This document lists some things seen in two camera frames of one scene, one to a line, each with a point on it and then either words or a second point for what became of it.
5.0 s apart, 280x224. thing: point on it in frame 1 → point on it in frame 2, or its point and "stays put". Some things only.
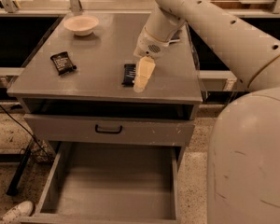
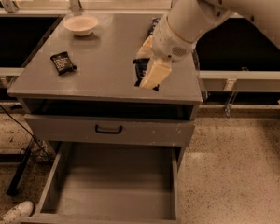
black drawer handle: [108, 132] stays put
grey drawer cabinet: [77, 85] stays put
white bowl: [81, 25] stays put
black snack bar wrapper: [63, 63] stays put
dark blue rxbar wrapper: [129, 75] → [141, 64]
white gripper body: [147, 47] → [168, 43]
